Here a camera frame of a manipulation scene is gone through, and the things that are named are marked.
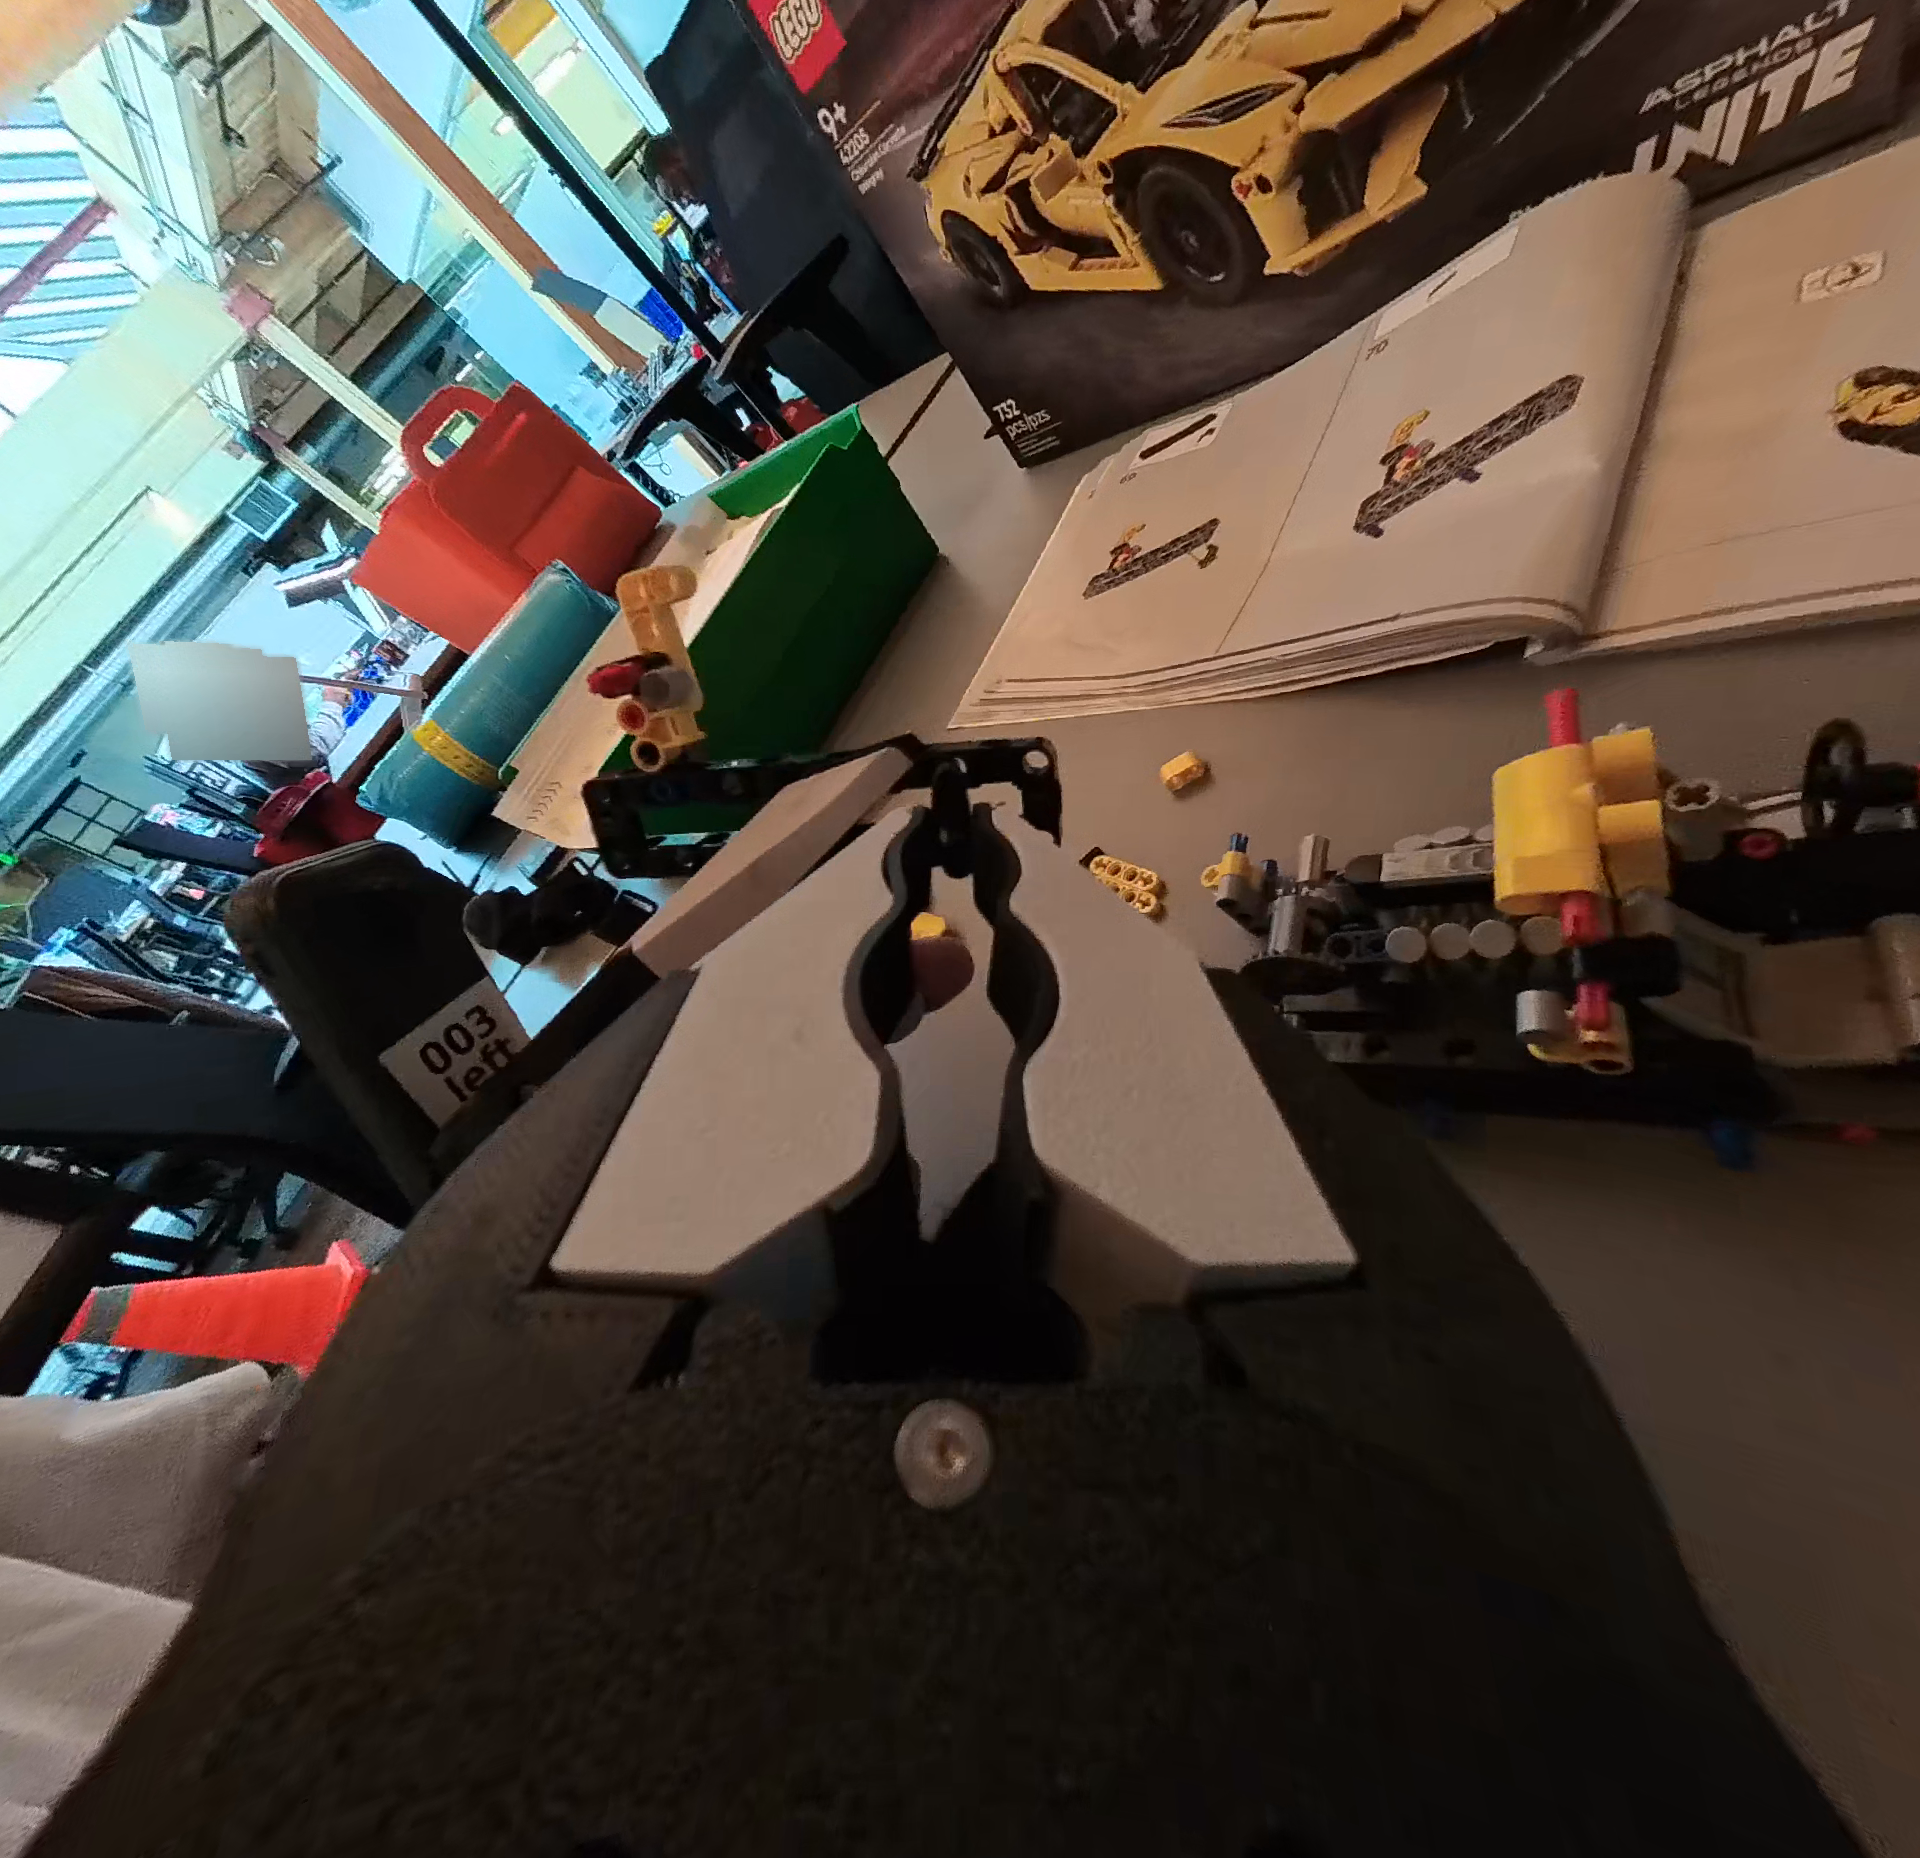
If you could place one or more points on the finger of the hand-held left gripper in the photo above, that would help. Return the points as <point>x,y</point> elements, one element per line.
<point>780,853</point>

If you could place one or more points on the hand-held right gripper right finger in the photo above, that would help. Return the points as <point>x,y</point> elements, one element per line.
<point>1186,1125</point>

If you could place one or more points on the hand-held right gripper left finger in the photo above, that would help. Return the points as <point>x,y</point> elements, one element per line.
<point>719,1109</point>

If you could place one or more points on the black toy brick frame assembly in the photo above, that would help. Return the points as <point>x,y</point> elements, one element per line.
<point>654,598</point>

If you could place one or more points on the toy car chassis assembly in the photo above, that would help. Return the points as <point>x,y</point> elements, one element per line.
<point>1560,824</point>

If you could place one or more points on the black toy car set box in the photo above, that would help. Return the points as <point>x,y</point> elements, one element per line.
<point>1080,344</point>

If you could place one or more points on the person's left hand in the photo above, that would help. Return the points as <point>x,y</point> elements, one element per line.
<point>946,973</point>

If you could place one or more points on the red jacket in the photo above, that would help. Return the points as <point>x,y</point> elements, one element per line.
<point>316,817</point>

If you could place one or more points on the green plastic bin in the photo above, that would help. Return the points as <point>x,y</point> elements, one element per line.
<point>811,613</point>

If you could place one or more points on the yellow toy beam with holes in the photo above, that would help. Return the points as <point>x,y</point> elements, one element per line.
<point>1125,880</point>

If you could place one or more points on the small yellow grey toy piece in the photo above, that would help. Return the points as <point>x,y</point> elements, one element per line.
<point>1237,868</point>

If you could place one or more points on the teal rolled mat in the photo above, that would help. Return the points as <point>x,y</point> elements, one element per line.
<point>497,704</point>

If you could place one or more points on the small yellow toy brick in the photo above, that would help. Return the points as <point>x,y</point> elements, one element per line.
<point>1184,767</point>

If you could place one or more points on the orange traffic cone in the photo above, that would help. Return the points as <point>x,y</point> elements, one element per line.
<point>226,1309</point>

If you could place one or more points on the red bag-shaped container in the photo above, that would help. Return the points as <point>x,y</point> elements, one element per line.
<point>509,539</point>

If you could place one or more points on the black desk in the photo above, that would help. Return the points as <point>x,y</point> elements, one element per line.
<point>811,300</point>

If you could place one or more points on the open instruction booklet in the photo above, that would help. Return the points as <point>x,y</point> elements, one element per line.
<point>1426,582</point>

